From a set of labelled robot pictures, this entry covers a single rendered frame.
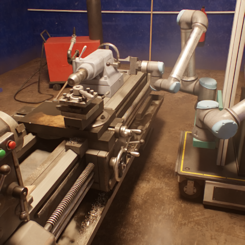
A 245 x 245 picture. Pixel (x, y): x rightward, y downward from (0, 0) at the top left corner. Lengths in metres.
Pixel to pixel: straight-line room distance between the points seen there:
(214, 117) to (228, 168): 0.61
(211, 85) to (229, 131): 0.64
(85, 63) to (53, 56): 2.51
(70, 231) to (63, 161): 0.45
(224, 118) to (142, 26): 4.04
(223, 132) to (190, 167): 0.56
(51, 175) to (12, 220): 0.36
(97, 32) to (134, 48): 1.45
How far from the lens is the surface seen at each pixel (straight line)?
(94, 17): 4.66
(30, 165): 1.92
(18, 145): 1.47
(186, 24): 2.44
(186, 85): 2.66
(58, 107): 1.73
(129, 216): 2.49
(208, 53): 5.74
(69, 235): 1.88
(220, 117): 2.05
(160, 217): 2.50
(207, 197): 2.54
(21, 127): 1.46
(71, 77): 2.08
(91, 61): 2.27
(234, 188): 2.47
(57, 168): 1.63
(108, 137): 1.78
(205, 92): 2.59
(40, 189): 1.53
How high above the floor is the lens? 1.80
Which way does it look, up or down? 27 degrees down
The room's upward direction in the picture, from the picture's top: 2 degrees counter-clockwise
